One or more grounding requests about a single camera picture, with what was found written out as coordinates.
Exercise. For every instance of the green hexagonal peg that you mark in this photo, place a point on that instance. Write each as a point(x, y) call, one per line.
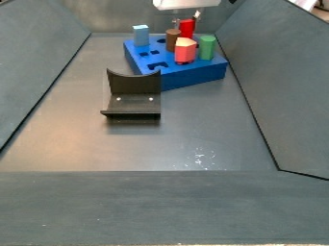
point(206, 47)

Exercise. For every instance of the pink pentagonal peg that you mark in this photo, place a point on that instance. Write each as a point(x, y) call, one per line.
point(184, 50)

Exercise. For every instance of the black curved holder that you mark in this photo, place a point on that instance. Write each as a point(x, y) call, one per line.
point(135, 95)

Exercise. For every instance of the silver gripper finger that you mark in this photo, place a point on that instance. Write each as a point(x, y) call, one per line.
point(196, 15)
point(175, 19)

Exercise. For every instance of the light blue rectangular block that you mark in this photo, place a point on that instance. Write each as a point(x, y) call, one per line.
point(140, 35)

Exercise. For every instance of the blue shape-sorter board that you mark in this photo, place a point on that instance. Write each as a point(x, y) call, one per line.
point(147, 59)

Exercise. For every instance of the brown cylinder peg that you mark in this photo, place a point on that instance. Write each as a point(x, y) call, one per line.
point(172, 34)

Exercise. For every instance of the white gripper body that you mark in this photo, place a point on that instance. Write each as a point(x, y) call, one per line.
point(164, 5)

